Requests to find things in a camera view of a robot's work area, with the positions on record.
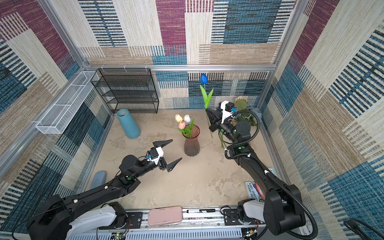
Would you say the yellow artificial tulip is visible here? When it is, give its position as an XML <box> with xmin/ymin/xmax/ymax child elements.
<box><xmin>175</xmin><ymin>114</ymin><xmax>184</xmax><ymax>123</ymax></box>

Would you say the red glass vase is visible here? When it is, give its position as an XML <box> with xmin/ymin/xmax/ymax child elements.
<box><xmin>181</xmin><ymin>125</ymin><xmax>201</xmax><ymax>157</ymax></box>

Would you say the grey blue oval object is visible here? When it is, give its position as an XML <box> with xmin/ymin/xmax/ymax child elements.
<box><xmin>90</xmin><ymin>171</ymin><xmax>107</xmax><ymax>190</ymax></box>

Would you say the pink pencil case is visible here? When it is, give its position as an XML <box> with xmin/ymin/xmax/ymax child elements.
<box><xmin>148</xmin><ymin>206</ymin><xmax>183</xmax><ymax>227</ymax></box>

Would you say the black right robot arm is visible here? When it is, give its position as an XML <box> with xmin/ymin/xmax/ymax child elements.
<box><xmin>205</xmin><ymin>109</ymin><xmax>319</xmax><ymax>240</ymax></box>

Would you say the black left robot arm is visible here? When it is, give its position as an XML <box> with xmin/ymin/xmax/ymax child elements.
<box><xmin>27</xmin><ymin>140</ymin><xmax>181</xmax><ymax>240</ymax></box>

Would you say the black wire shelf rack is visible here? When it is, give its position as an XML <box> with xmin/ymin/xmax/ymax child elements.
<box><xmin>91</xmin><ymin>68</ymin><xmax>159</xmax><ymax>114</ymax></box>

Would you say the pink artificial tulip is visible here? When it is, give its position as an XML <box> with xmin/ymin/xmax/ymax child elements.
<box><xmin>179</xmin><ymin>121</ymin><xmax>190</xmax><ymax>138</ymax></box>

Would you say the dark blue artificial tulip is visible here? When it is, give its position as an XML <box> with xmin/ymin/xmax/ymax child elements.
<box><xmin>199</xmin><ymin>73</ymin><xmax>215</xmax><ymax>139</ymax></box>

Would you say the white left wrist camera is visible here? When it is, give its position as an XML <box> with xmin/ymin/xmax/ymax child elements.
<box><xmin>146</xmin><ymin>147</ymin><xmax>164</xmax><ymax>165</ymax></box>

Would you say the white artificial tulip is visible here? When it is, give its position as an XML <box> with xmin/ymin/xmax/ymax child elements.
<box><xmin>184</xmin><ymin>115</ymin><xmax>195</xmax><ymax>138</ymax></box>

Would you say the dusty blue rose bunch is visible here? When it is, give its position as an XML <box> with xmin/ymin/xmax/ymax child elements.
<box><xmin>236</xmin><ymin>108</ymin><xmax>262</xmax><ymax>127</ymax></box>

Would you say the black cable bottom right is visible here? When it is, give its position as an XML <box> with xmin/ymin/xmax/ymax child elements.
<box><xmin>343</xmin><ymin>218</ymin><xmax>384</xmax><ymax>240</ymax></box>

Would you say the white wire mesh basket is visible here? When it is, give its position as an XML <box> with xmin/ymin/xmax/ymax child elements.
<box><xmin>36</xmin><ymin>71</ymin><xmax>96</xmax><ymax>135</ymax></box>

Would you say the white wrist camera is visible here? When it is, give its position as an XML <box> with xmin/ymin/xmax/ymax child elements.
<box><xmin>146</xmin><ymin>147</ymin><xmax>164</xmax><ymax>165</ymax></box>
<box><xmin>220</xmin><ymin>101</ymin><xmax>237</xmax><ymax>124</ymax></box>

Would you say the treehouse paperback book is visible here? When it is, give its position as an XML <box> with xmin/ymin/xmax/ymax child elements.
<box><xmin>245</xmin><ymin>182</ymin><xmax>265</xmax><ymax>202</ymax></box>

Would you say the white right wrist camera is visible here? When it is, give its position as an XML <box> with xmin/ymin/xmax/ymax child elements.
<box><xmin>220</xmin><ymin>101</ymin><xmax>237</xmax><ymax>124</ymax></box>

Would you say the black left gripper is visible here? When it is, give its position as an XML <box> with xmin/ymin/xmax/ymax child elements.
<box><xmin>133</xmin><ymin>140</ymin><xmax>180</xmax><ymax>180</ymax></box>

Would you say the small teal alarm clock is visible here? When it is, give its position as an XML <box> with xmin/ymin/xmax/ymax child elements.
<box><xmin>269</xmin><ymin>168</ymin><xmax>277</xmax><ymax>176</ymax></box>

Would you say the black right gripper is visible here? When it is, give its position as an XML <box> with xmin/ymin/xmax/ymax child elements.
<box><xmin>205</xmin><ymin>108</ymin><xmax>237</xmax><ymax>144</ymax></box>

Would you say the teal ceramic vase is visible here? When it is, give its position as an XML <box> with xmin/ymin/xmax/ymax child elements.
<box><xmin>117</xmin><ymin>109</ymin><xmax>141</xmax><ymax>139</ymax></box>

